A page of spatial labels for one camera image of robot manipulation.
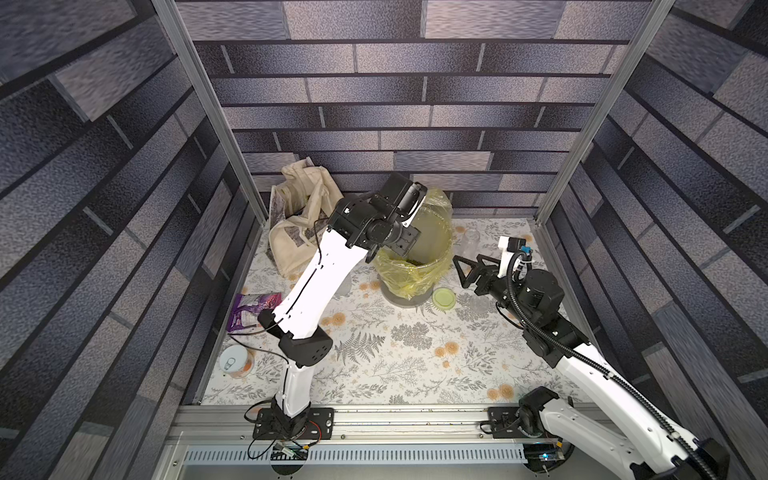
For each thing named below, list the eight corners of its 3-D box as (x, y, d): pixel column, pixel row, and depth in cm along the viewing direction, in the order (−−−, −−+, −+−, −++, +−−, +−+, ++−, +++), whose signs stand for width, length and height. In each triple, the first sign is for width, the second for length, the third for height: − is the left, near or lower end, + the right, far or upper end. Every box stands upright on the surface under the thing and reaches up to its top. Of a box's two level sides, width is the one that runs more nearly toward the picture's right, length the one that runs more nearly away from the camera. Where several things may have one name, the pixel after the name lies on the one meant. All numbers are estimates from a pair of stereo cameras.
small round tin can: (223, 378, 83) (214, 372, 78) (232, 351, 88) (224, 344, 83) (251, 378, 83) (243, 372, 78) (259, 351, 88) (251, 344, 83)
